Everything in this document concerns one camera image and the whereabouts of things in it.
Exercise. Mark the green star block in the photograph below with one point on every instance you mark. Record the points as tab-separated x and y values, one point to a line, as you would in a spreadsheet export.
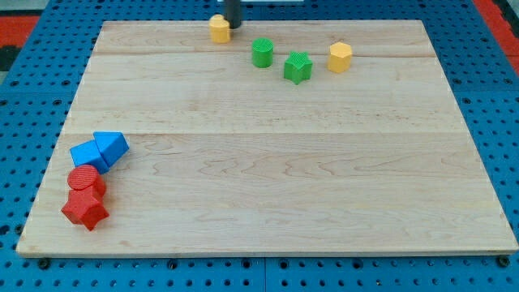
297	67

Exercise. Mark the green cylinder block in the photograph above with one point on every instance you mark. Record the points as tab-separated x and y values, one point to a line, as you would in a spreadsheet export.
262	52

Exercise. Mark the yellow hexagon block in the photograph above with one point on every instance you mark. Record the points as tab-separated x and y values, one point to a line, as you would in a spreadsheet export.
339	58

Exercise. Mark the red star block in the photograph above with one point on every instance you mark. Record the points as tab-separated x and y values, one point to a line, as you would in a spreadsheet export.
85	207

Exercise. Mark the wooden board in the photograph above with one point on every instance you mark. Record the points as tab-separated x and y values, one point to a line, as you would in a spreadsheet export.
227	159

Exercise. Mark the red cylinder block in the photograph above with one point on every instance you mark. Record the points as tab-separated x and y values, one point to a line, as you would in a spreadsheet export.
84	176

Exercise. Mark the blue triangle block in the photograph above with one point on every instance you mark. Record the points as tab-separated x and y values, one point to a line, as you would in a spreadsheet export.
111	144

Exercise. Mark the blue cube block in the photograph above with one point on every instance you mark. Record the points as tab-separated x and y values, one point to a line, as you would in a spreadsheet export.
88	153

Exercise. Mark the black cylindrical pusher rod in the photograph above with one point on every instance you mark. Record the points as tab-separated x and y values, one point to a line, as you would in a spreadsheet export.
233	13

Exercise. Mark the yellow heart block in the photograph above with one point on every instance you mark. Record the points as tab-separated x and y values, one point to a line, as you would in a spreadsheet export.
219	29

